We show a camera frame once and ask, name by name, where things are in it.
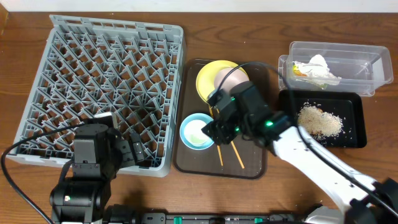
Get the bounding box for black rectangular tray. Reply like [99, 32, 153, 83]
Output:
[294, 90, 367, 148]

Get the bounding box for wooden chopstick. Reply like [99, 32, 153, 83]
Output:
[214, 107, 246, 170]
[208, 106, 224, 167]

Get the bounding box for right wooden chopstick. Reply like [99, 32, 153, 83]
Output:
[214, 107, 246, 170]

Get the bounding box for clear plastic waste bin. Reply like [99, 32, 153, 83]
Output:
[278, 41, 394, 96]

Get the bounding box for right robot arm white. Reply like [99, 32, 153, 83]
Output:
[202, 82, 397, 223]

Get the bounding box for grey plastic dish rack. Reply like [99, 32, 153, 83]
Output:
[8, 15, 185, 177]

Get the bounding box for white paper waste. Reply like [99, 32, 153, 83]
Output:
[292, 54, 341, 89]

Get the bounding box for dark brown serving tray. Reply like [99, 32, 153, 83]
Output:
[173, 59, 267, 179]

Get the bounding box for pile of rice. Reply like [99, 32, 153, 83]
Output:
[297, 103, 345, 140]

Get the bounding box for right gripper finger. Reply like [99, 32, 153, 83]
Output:
[201, 120, 239, 145]
[207, 89, 238, 120]

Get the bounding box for left wooden chopstick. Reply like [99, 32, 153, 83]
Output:
[208, 106, 224, 167]

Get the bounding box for light blue bowl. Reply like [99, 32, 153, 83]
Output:
[180, 113, 214, 151]

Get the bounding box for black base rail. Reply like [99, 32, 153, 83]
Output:
[102, 203, 312, 224]

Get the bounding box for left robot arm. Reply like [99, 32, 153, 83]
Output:
[50, 112, 145, 223]

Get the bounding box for yellow round plate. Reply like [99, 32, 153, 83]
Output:
[196, 60, 247, 102]

